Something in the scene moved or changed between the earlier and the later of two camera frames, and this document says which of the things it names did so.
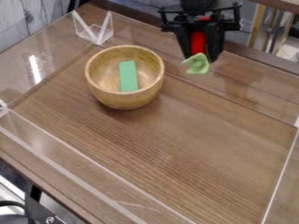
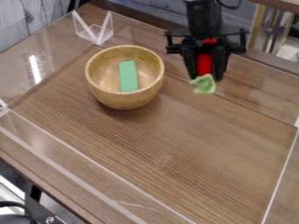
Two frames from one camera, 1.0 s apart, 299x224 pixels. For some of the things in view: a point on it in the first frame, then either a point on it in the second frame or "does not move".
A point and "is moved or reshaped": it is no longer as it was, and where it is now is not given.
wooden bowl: (124, 75) does not move
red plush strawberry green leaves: (197, 63) is moved or reshaped
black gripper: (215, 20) to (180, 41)
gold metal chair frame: (271, 24) does not move
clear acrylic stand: (93, 33) does not move
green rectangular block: (128, 76) does not move
